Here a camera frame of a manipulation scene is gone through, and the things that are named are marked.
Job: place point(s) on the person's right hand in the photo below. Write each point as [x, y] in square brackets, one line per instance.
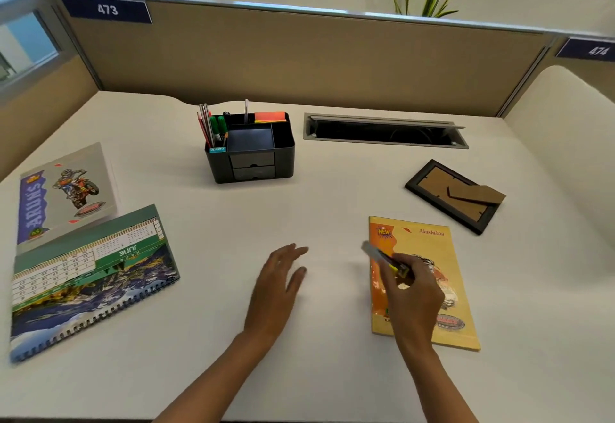
[415, 307]

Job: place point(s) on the person's left hand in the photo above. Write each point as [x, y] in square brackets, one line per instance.
[271, 293]

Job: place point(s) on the person's left thumb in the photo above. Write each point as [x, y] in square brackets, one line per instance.
[298, 279]

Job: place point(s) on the person's right fingers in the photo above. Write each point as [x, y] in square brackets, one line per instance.
[408, 271]

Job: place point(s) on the yellow highlighter pen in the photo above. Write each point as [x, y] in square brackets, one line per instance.
[379, 255]

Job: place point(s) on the person's left forearm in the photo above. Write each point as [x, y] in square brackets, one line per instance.
[216, 379]

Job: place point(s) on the person's right forearm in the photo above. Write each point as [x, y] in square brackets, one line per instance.
[435, 384]

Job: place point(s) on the yellow notebook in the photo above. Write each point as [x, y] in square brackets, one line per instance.
[454, 264]

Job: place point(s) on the black desk organizer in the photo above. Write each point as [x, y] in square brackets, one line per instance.
[283, 153]

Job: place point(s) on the orange sticky notes pad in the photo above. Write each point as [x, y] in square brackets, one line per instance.
[270, 117]

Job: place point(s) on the green marker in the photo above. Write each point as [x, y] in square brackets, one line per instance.
[215, 130]
[222, 128]

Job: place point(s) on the grey pen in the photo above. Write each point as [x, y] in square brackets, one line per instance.
[246, 111]

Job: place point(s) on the red pencils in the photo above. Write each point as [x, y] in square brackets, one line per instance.
[204, 124]

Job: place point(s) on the spiral desk calendar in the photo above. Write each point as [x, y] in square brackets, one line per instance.
[91, 283]

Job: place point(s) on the beige side partition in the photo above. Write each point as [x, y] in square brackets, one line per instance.
[562, 115]

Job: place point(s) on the beige desk partition panel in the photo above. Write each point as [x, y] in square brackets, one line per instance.
[312, 57]

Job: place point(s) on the motorcycle print notebook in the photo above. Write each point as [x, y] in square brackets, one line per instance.
[67, 196]

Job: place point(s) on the blue number label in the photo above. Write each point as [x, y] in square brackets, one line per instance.
[588, 49]
[105, 9]

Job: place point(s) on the glazed side partition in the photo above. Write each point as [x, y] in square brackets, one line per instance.
[33, 86]

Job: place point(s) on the black picture frame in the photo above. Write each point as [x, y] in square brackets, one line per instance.
[435, 184]

